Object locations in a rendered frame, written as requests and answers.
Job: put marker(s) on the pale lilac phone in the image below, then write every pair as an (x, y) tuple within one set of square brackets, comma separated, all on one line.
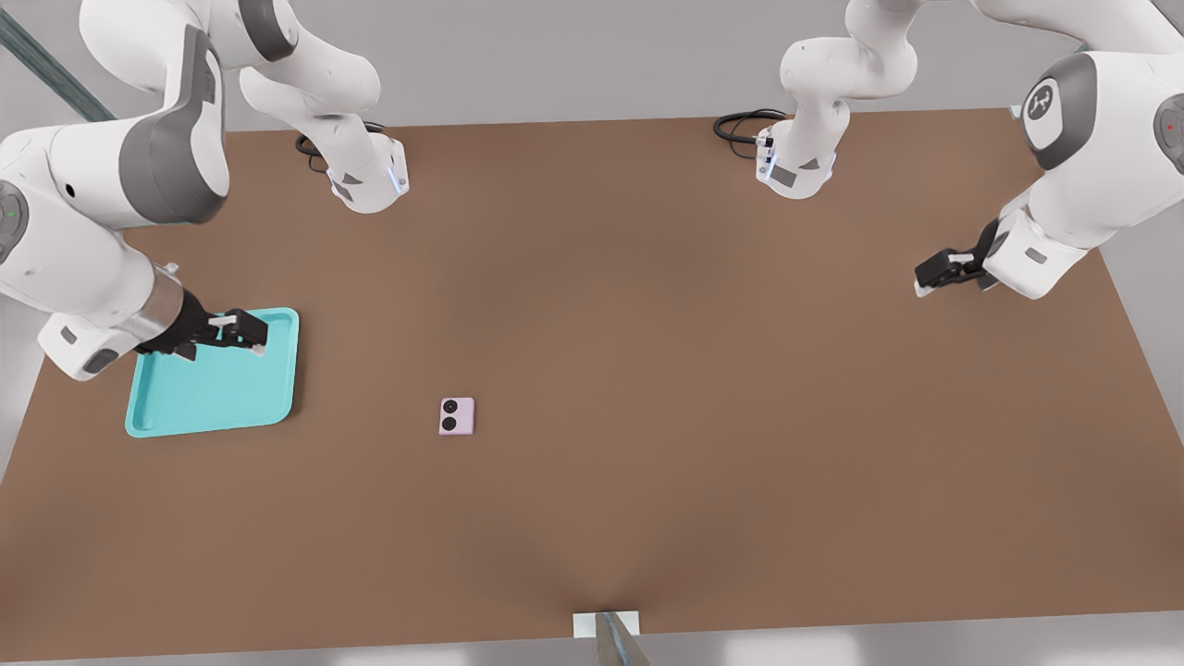
[(457, 416)]

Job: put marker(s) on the pale blue-green tray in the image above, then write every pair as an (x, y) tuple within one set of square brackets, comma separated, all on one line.
[(215, 393)]

